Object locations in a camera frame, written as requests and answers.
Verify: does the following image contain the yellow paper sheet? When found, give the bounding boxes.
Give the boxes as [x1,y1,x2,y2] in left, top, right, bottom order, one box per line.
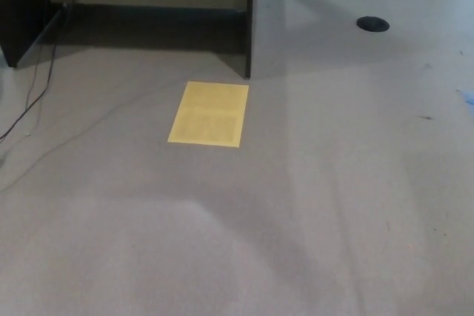
[167,81,250,148]

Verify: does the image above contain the black round floor cover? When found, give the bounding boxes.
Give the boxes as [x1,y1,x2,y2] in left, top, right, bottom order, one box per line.
[356,16,390,32]

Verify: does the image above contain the dark brown wooden desk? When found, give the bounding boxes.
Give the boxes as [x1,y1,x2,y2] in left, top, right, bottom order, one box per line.
[0,0,263,79]

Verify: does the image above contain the thin grey floor cable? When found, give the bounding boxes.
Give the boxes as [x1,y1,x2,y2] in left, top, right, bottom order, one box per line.
[0,81,188,193]

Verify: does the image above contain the long black power cable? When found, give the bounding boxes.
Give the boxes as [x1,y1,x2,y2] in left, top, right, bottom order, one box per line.
[0,0,81,142]

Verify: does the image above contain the thin black cable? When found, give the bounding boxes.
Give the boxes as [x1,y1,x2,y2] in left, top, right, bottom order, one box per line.
[0,55,44,139]

